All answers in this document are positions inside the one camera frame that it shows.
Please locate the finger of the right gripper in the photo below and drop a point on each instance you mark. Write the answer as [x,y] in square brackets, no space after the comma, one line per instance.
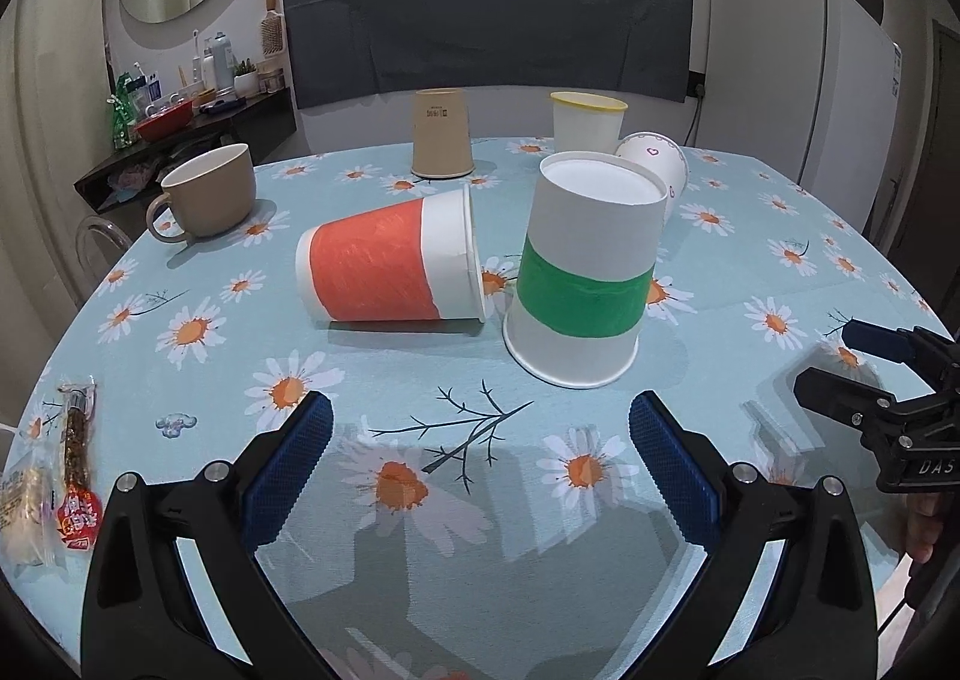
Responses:
[845,401]
[900,345]

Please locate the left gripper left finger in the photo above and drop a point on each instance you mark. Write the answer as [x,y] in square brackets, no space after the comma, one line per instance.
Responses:
[140,617]

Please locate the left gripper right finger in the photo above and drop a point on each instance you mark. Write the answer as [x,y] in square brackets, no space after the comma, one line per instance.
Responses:
[818,617]

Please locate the green striped paper cup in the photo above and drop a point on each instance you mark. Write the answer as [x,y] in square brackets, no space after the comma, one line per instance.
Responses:
[588,257]

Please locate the pink hearts paper cup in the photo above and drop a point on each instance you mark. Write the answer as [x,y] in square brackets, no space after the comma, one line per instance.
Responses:
[660,155]

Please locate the yellow rimmed white cup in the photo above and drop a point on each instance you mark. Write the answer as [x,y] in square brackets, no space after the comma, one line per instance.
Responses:
[586,122]

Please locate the orange striped paper cup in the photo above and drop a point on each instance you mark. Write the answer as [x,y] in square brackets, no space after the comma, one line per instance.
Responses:
[405,263]

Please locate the brown paper cup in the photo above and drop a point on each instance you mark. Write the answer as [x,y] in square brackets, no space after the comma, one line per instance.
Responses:
[441,138]

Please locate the person's right hand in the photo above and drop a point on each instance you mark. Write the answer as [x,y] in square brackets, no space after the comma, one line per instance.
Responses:
[924,525]

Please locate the red snack stick packet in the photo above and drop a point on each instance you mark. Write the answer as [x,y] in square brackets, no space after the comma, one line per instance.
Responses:
[78,509]

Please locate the clear cracker snack packet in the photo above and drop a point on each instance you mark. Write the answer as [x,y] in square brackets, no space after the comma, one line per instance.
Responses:
[28,532]

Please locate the white refrigerator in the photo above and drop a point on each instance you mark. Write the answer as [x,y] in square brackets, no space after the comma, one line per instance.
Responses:
[810,87]

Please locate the daisy print tablecloth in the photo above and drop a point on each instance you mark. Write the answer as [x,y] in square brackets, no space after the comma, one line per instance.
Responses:
[469,520]

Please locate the beige ceramic mug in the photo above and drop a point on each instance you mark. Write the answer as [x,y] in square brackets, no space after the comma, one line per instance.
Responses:
[207,195]

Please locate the black side shelf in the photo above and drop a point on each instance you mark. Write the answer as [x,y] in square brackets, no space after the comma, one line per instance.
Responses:
[263,123]

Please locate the green plastic bottle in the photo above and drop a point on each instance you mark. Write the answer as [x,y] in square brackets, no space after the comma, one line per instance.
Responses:
[124,117]

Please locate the red bowl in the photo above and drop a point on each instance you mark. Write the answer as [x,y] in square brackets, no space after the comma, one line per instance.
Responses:
[163,124]

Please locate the beige curtain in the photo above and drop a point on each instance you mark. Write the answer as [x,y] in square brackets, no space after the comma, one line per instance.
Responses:
[54,129]

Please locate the small potted plant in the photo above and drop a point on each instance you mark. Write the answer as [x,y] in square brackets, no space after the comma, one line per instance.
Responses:
[246,80]

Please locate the white thermos bottle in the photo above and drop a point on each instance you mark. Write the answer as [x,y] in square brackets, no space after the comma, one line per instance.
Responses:
[222,54]

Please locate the wooden hairbrush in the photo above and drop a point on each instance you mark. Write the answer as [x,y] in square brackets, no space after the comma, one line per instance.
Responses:
[271,30]

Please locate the metal chair frame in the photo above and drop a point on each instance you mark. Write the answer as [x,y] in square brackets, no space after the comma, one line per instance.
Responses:
[99,243]

